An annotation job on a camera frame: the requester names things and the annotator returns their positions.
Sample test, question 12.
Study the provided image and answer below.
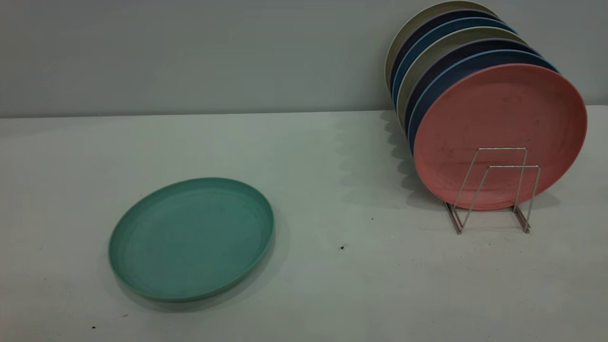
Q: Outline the dark purple plate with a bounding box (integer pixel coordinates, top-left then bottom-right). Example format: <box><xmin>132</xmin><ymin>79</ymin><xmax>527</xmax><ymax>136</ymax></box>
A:
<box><xmin>404</xmin><ymin>38</ymin><xmax>542</xmax><ymax>138</ymax></box>

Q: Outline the silver wire plate rack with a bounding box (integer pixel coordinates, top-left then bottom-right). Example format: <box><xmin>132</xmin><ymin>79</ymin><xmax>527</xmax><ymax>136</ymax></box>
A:
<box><xmin>445</xmin><ymin>147</ymin><xmax>542</xmax><ymax>235</ymax></box>

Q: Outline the pink round plate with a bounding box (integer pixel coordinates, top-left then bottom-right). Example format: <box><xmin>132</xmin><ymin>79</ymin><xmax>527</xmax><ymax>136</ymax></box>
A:
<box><xmin>413</xmin><ymin>63</ymin><xmax>588</xmax><ymax>211</ymax></box>

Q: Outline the teal blue plate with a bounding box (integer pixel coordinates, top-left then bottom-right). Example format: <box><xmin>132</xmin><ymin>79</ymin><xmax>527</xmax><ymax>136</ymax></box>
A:
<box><xmin>392</xmin><ymin>17</ymin><xmax>516</xmax><ymax>112</ymax></box>

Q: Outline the beige round plate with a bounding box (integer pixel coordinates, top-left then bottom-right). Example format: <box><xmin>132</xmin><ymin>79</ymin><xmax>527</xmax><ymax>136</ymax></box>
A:
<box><xmin>397</xmin><ymin>27</ymin><xmax>528</xmax><ymax>129</ymax></box>
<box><xmin>385</xmin><ymin>1</ymin><xmax>495</xmax><ymax>91</ymax></box>

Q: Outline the navy plate light-blue rim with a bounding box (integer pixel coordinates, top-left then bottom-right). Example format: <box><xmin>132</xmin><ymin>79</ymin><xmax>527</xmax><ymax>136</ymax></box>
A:
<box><xmin>407</xmin><ymin>49</ymin><xmax>560</xmax><ymax>155</ymax></box>

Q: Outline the green round plate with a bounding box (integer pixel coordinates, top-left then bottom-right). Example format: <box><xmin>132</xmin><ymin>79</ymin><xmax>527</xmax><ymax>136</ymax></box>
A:
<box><xmin>108</xmin><ymin>177</ymin><xmax>275</xmax><ymax>303</ymax></box>

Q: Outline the dark navy plate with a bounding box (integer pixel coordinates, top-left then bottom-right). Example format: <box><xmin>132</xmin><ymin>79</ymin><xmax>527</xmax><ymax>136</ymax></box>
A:
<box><xmin>389</xmin><ymin>9</ymin><xmax>502</xmax><ymax>95</ymax></box>

